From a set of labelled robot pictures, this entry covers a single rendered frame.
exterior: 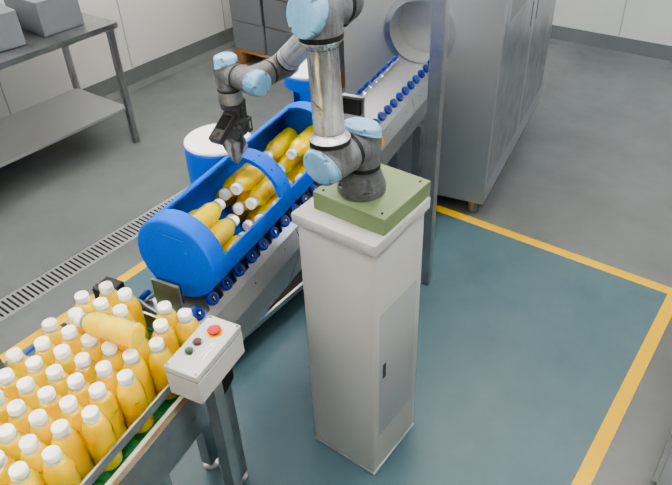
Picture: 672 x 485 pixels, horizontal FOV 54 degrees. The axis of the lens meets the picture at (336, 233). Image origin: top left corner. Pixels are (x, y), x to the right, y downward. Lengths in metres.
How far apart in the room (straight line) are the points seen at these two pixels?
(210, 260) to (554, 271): 2.27
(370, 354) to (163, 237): 0.78
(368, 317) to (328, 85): 0.78
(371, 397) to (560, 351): 1.20
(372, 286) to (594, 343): 1.61
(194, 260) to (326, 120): 0.58
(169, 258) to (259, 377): 1.20
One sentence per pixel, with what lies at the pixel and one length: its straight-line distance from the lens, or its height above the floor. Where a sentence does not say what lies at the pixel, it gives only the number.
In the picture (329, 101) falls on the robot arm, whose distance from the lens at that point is 1.75.
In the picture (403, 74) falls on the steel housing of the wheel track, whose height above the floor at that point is 0.93.
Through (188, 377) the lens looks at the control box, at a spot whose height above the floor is 1.09.
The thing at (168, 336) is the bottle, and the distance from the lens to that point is 1.84.
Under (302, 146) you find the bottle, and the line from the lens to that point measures 2.45.
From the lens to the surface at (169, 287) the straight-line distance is 2.01.
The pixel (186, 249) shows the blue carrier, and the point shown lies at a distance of 1.96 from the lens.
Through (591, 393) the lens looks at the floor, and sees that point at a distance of 3.16.
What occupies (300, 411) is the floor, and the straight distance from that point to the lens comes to 2.96.
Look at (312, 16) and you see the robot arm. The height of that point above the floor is 1.80.
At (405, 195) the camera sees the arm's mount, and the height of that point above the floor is 1.21.
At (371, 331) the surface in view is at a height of 0.79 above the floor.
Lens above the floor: 2.31
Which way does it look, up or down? 36 degrees down
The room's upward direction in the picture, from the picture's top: 2 degrees counter-clockwise
